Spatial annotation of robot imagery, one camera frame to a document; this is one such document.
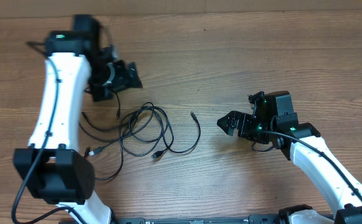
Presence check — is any black USB cable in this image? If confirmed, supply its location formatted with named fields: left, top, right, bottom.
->
left=83, top=105, right=156, bottom=182
left=78, top=90, right=156, bottom=144
left=118, top=101, right=202, bottom=161

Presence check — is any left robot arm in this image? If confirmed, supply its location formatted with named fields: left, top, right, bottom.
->
left=13, top=14, right=143, bottom=223

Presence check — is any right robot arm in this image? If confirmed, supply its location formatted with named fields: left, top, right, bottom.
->
left=217, top=91, right=362, bottom=223

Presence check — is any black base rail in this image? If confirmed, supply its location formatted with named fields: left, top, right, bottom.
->
left=59, top=203, right=334, bottom=224

